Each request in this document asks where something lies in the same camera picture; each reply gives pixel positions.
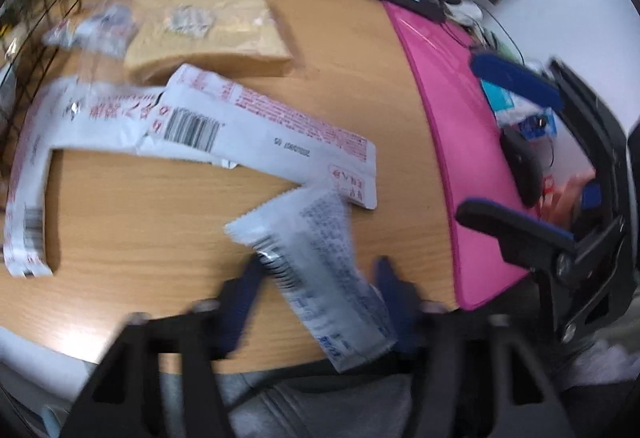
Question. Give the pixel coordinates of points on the blue white cracker packet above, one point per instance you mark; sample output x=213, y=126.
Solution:
x=304, y=240

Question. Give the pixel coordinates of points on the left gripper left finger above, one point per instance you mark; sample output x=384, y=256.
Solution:
x=122, y=397

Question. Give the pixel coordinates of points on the black wire basket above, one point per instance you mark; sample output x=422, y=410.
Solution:
x=25, y=59

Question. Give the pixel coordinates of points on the pink desk mat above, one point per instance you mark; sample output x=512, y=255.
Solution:
x=466, y=141

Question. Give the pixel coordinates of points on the bagged bread slices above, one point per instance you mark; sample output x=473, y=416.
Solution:
x=148, y=40

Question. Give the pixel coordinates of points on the long white red snack packet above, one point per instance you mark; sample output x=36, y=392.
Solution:
x=211, y=114

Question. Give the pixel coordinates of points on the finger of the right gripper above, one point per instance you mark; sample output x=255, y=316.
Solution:
x=515, y=78
x=523, y=241

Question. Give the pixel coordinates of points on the white snack packet red text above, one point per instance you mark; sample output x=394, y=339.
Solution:
x=68, y=115

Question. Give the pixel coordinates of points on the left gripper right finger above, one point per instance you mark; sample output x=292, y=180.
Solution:
x=472, y=377

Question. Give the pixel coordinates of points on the black computer mouse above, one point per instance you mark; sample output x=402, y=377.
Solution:
x=524, y=165

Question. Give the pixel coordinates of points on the white blue tissue pack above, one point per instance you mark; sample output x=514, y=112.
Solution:
x=557, y=150

